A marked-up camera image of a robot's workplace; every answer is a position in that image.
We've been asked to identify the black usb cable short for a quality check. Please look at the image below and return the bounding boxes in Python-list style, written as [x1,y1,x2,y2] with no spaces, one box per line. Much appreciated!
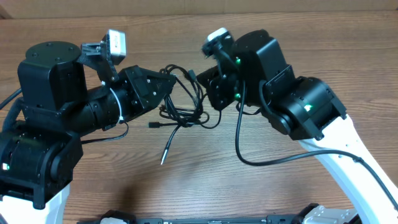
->
[159,64,221,129]

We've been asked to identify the black usb cable long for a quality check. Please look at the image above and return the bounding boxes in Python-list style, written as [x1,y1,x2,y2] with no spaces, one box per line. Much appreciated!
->
[148,63,210,166]

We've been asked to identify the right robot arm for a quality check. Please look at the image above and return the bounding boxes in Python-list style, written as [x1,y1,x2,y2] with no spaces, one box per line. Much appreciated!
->
[198,28,397,223]

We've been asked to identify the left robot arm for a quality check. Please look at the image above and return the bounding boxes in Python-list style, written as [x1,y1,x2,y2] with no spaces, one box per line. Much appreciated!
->
[1,41,176,223]

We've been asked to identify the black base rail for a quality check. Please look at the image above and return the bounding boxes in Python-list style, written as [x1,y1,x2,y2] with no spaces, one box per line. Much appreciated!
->
[77,203,361,224]

